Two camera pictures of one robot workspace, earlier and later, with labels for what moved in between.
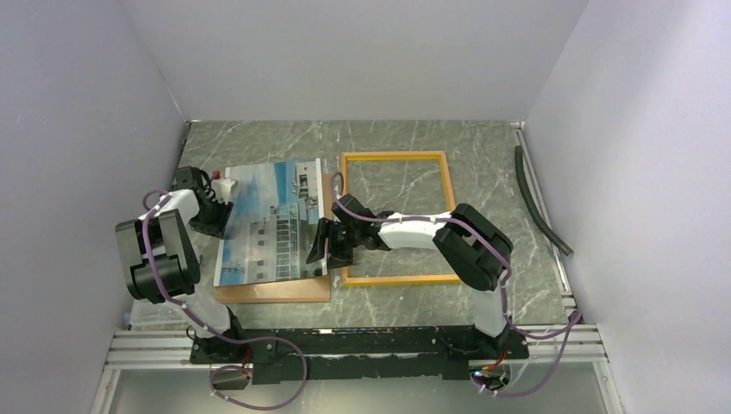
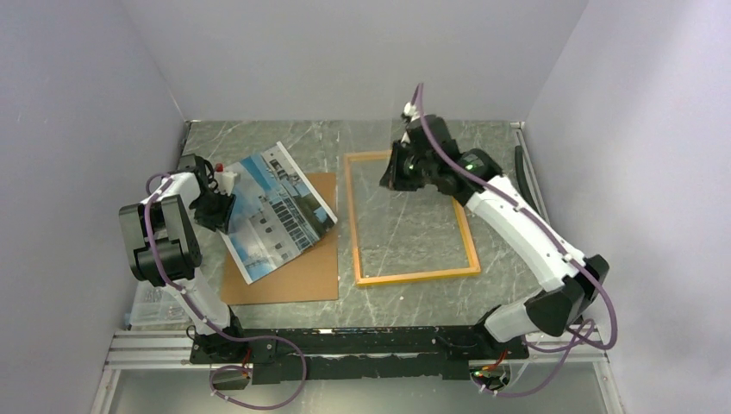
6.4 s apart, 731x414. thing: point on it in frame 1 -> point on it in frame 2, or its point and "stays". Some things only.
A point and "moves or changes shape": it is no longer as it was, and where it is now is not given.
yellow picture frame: x=397 y=279 moves or changes shape
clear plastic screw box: x=159 y=316 stays
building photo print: x=275 y=213 moves or changes shape
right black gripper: x=318 y=249 -> x=393 y=178
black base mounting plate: x=289 y=355 stays
